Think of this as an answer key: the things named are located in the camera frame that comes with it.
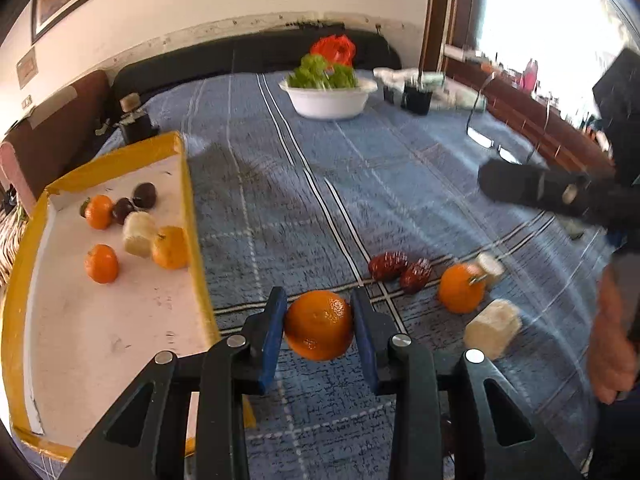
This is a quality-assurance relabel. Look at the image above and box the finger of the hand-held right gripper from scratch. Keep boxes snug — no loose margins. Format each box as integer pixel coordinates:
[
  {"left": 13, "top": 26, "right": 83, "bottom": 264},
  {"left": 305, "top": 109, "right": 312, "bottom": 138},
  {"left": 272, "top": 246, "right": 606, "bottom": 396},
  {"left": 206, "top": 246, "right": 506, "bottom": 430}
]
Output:
[{"left": 477, "top": 157, "right": 609, "bottom": 227}]

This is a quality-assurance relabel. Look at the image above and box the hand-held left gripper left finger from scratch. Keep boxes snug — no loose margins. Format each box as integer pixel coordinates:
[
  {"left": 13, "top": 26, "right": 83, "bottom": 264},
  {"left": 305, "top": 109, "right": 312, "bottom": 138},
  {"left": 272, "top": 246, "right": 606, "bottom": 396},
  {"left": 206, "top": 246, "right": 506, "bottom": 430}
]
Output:
[{"left": 60, "top": 286, "right": 289, "bottom": 480}]

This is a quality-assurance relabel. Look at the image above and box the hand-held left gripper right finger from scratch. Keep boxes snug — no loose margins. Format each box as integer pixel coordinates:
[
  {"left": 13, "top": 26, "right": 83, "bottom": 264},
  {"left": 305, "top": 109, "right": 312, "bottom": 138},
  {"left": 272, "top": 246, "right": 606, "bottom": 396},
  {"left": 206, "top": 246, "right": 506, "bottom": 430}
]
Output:
[{"left": 349, "top": 286, "right": 583, "bottom": 480}]

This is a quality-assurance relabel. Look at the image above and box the red date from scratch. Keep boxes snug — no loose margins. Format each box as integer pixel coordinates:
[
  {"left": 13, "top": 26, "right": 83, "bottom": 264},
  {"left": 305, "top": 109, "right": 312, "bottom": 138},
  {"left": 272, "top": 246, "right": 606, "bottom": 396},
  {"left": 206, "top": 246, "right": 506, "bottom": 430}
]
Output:
[
  {"left": 368, "top": 252, "right": 409, "bottom": 282},
  {"left": 399, "top": 258, "right": 433, "bottom": 294}
]

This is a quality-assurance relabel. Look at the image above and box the peeled banana piece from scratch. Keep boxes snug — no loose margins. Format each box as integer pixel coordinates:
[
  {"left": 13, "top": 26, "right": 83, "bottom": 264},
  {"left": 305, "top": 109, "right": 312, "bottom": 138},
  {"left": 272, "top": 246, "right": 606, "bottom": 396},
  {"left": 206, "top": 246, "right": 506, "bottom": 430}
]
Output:
[
  {"left": 475, "top": 252, "right": 506, "bottom": 288},
  {"left": 464, "top": 299, "right": 522, "bottom": 361},
  {"left": 122, "top": 211, "right": 158, "bottom": 258}
]

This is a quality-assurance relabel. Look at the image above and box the white tray with yellow rim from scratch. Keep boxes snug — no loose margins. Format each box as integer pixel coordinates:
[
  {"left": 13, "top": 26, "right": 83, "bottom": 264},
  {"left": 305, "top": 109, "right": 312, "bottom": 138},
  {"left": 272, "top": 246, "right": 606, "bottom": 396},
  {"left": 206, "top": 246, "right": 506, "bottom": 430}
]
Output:
[{"left": 0, "top": 131, "right": 257, "bottom": 461}]

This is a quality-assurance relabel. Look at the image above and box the dark plum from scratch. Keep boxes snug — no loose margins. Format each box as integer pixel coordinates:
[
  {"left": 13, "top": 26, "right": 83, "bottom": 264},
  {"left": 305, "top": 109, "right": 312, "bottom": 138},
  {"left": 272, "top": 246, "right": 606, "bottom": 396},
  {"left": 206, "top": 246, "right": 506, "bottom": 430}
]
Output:
[
  {"left": 111, "top": 198, "right": 137, "bottom": 226},
  {"left": 132, "top": 182, "right": 158, "bottom": 211}
]

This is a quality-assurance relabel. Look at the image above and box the orange with green leaf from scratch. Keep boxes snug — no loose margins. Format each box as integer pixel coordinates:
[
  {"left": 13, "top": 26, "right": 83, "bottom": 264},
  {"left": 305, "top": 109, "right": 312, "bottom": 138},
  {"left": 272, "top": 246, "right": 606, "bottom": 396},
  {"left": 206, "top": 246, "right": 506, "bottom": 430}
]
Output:
[{"left": 80, "top": 195, "right": 115, "bottom": 231}]

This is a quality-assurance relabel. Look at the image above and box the person's right hand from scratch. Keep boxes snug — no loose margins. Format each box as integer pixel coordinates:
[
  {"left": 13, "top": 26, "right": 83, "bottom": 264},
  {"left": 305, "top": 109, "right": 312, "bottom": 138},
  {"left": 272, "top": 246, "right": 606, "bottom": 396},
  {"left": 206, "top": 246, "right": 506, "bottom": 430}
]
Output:
[{"left": 589, "top": 264, "right": 640, "bottom": 406}]

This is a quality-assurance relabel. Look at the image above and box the pink bottle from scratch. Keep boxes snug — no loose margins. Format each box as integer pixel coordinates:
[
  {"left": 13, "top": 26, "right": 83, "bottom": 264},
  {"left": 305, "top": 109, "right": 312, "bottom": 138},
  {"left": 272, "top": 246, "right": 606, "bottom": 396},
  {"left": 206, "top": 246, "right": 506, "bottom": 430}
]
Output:
[{"left": 520, "top": 59, "right": 540, "bottom": 92}]

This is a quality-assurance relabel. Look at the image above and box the white cloth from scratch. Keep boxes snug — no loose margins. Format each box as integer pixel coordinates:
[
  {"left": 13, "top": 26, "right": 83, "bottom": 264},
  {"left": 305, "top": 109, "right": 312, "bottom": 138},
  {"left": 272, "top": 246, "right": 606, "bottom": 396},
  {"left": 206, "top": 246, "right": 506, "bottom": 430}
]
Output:
[{"left": 374, "top": 66, "right": 488, "bottom": 112}]

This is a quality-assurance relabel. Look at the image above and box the black cup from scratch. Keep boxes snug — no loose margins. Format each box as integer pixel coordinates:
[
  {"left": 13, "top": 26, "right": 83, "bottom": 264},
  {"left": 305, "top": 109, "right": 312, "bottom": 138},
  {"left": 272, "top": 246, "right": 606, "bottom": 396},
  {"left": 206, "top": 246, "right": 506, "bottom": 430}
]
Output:
[{"left": 401, "top": 80, "right": 433, "bottom": 116}]

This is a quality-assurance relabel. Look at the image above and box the white bowl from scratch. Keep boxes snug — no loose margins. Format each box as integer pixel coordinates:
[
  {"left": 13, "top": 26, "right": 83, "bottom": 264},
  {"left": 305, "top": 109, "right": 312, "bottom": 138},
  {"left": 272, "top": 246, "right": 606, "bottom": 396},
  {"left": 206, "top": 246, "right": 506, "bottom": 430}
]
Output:
[{"left": 278, "top": 76, "right": 379, "bottom": 121}]

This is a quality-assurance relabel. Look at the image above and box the green lettuce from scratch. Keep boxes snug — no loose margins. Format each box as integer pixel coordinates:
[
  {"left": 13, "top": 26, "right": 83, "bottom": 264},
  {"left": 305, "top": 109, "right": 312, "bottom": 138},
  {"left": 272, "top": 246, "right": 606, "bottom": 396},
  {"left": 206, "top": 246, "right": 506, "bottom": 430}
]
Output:
[{"left": 287, "top": 55, "right": 360, "bottom": 89}]

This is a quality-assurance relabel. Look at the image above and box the black bottle with cork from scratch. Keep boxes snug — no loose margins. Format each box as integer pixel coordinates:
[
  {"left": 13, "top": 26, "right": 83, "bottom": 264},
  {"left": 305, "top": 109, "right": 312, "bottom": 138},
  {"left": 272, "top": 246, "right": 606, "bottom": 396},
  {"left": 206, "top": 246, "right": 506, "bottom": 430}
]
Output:
[{"left": 118, "top": 93, "right": 161, "bottom": 147}]

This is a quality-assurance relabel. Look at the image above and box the patterned couch cover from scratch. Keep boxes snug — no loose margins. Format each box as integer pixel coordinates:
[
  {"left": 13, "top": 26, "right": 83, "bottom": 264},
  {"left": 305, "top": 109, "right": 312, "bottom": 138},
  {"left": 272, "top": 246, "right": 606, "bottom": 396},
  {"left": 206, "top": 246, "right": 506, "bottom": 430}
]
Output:
[{"left": 0, "top": 200, "right": 32, "bottom": 286}]

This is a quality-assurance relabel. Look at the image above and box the black leather sofa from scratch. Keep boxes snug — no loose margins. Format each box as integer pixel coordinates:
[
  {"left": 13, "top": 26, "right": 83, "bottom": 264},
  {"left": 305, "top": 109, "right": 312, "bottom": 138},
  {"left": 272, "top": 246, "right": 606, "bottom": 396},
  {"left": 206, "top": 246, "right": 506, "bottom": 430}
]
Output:
[{"left": 111, "top": 24, "right": 402, "bottom": 111}]

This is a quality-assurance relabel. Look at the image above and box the brown armchair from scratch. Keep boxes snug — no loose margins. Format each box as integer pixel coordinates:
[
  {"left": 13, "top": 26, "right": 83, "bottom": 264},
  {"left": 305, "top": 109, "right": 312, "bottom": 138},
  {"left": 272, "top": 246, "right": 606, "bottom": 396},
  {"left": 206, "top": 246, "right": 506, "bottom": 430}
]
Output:
[{"left": 0, "top": 69, "right": 113, "bottom": 211}]

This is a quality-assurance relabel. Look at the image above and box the metal wire stand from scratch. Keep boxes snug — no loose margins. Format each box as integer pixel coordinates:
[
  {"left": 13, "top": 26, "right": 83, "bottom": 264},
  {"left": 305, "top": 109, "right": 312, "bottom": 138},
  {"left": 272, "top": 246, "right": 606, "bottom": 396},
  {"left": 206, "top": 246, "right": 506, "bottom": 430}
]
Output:
[{"left": 465, "top": 71, "right": 551, "bottom": 163}]

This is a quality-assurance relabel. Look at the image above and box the wooden window frame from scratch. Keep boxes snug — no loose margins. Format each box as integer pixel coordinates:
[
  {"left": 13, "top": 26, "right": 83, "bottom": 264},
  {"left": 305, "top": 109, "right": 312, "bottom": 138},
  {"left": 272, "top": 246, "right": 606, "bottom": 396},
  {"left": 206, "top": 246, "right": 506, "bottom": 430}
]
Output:
[{"left": 419, "top": 0, "right": 483, "bottom": 76}]

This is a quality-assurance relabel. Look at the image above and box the small wall plaque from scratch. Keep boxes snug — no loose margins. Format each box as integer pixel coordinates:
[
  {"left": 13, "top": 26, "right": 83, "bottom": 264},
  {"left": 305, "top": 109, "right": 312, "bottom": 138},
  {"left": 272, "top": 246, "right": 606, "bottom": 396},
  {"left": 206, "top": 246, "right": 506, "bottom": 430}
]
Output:
[{"left": 16, "top": 55, "right": 39, "bottom": 89}]

